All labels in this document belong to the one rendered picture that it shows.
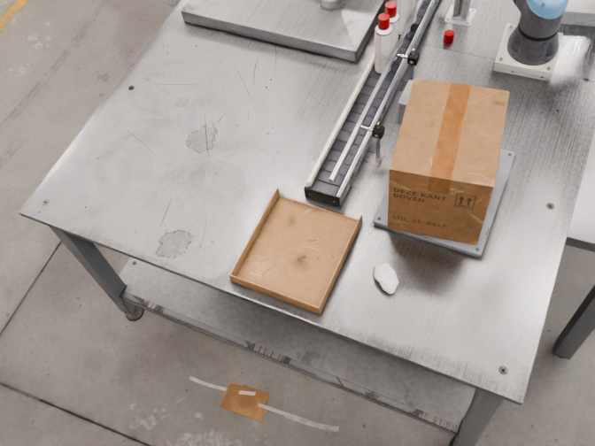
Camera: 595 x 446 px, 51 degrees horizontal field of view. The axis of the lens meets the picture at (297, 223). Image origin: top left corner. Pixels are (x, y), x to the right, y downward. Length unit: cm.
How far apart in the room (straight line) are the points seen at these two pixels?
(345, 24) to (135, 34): 183
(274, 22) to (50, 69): 184
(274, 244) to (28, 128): 207
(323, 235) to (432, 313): 36
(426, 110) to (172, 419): 151
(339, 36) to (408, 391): 120
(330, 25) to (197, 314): 114
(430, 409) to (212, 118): 118
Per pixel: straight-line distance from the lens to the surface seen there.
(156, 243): 180
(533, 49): 207
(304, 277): 165
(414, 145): 152
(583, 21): 232
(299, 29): 219
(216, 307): 235
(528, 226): 177
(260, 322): 229
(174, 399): 250
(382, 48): 194
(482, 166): 150
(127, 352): 263
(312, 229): 172
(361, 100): 194
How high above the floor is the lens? 230
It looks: 58 degrees down
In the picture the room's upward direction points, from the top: 11 degrees counter-clockwise
